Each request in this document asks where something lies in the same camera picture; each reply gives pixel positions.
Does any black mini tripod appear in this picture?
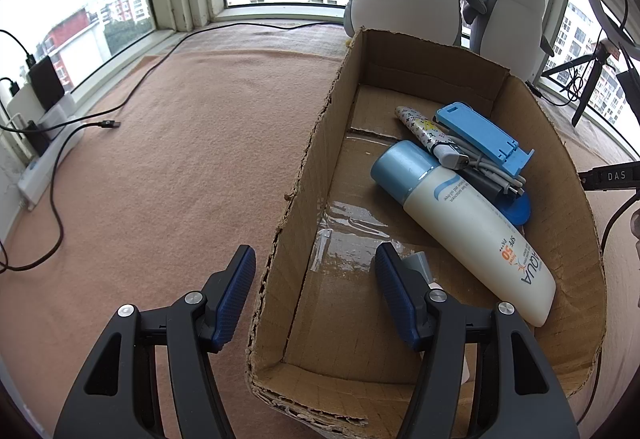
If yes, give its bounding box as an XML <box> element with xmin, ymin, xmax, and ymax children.
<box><xmin>541</xmin><ymin>38</ymin><xmax>620</xmax><ymax>127</ymax></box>

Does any black cylindrical device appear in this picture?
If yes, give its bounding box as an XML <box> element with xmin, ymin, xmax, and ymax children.
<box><xmin>458</xmin><ymin>168</ymin><xmax>503</xmax><ymax>203</ymax></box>

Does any pink blanket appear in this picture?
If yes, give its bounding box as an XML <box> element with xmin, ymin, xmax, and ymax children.
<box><xmin>1</xmin><ymin>27</ymin><xmax>639</xmax><ymax>438</ymax></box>

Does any small grey penguin plush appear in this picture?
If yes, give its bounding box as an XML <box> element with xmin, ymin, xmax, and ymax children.
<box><xmin>462</xmin><ymin>0</ymin><xmax>554</xmax><ymax>81</ymax></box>

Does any grey pink small tube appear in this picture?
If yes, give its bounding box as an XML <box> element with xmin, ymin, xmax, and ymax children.
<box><xmin>401</xmin><ymin>251</ymin><xmax>471</xmax><ymax>385</ymax></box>

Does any white power strip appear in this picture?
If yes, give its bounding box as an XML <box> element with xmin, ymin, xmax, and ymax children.
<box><xmin>1</xmin><ymin>80</ymin><xmax>78</xmax><ymax>210</ymax></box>

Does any blue round flat object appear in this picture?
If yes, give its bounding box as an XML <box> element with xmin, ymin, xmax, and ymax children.
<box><xmin>494</xmin><ymin>193</ymin><xmax>532</xmax><ymax>228</ymax></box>

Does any black usb cable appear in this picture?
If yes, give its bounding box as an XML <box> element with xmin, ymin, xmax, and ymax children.
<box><xmin>0</xmin><ymin>20</ymin><xmax>350</xmax><ymax>275</ymax></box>

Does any black power adapter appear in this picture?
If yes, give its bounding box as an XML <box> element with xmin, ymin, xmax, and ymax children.
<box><xmin>24</xmin><ymin>120</ymin><xmax>51</xmax><ymax>157</ymax></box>

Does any white coiled charging cable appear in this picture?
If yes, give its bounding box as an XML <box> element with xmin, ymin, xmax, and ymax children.
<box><xmin>447</xmin><ymin>132</ymin><xmax>527</xmax><ymax>196</ymax></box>

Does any patterned white lighter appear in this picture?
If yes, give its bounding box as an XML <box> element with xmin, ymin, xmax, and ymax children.
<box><xmin>395</xmin><ymin>106</ymin><xmax>470</xmax><ymax>170</ymax></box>

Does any brown cardboard box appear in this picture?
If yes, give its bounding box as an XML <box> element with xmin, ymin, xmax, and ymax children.
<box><xmin>247</xmin><ymin>29</ymin><xmax>606</xmax><ymax>438</ymax></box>

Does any white sunscreen bottle blue cap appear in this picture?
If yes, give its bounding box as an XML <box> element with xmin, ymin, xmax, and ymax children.
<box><xmin>370</xmin><ymin>141</ymin><xmax>556</xmax><ymax>327</ymax></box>

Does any blue plastic phone stand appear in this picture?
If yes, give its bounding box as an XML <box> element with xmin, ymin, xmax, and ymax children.
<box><xmin>435</xmin><ymin>102</ymin><xmax>535</xmax><ymax>178</ymax></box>

